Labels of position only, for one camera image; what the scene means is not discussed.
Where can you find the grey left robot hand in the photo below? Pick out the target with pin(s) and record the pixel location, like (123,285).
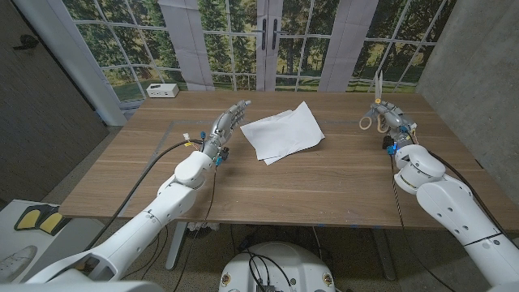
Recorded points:
(223,127)

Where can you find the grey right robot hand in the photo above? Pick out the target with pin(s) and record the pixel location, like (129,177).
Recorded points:
(399,125)

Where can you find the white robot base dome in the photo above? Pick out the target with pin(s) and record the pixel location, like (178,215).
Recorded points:
(292,259)

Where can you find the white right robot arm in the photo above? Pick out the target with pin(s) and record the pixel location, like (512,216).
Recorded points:
(450,207)

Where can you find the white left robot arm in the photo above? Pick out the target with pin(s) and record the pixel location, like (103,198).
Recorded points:
(158,211)

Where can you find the white paper sheet underneath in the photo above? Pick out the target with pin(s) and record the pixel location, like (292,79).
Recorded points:
(248,130)

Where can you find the large white paper sheet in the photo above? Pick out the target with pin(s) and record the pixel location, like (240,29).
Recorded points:
(292,134)

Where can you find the white power strip box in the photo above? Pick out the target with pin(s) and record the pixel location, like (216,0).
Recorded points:
(162,90)

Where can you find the printed window forest backdrop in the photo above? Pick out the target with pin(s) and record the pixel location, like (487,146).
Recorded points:
(227,48)

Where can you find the grey table leg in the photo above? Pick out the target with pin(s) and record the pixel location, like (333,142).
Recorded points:
(383,251)

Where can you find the white table leg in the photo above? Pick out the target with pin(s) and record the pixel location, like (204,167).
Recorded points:
(176,251)

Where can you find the yellow black foot pedal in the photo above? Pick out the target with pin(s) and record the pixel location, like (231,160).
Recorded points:
(30,219)

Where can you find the white sneaker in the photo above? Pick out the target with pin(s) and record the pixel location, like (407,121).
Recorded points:
(16,263)

